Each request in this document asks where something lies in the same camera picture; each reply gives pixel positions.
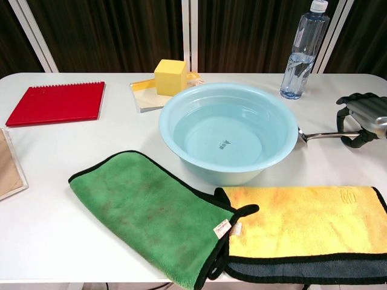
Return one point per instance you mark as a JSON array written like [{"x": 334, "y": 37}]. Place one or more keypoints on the right silver and black robot hand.
[{"x": 370, "y": 113}]

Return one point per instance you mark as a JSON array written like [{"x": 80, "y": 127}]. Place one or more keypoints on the clear plastic water bottle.
[{"x": 297, "y": 69}]

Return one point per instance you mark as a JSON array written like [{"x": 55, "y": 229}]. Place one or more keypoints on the light blue plastic basin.
[{"x": 229, "y": 121}]

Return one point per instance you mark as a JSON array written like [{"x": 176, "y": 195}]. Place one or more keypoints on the yellow and grey microfiber towel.
[{"x": 302, "y": 223}]

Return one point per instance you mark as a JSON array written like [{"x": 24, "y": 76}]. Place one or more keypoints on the yellow cube block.
[{"x": 169, "y": 78}]

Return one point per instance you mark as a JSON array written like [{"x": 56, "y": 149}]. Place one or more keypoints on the yellow and white notepad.
[{"x": 148, "y": 96}]

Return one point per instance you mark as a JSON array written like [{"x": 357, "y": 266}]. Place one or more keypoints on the green microfiber towel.
[{"x": 148, "y": 211}]

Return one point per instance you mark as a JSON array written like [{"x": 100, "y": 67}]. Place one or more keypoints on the red spiral notebook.
[{"x": 57, "y": 102}]

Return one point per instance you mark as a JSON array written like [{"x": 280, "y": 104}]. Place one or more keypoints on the beige cloth in clear sleeve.
[{"x": 7, "y": 169}]

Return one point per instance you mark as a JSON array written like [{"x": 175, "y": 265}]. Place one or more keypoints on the white partition frame post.
[
  {"x": 190, "y": 33},
  {"x": 36, "y": 33},
  {"x": 331, "y": 39}
]

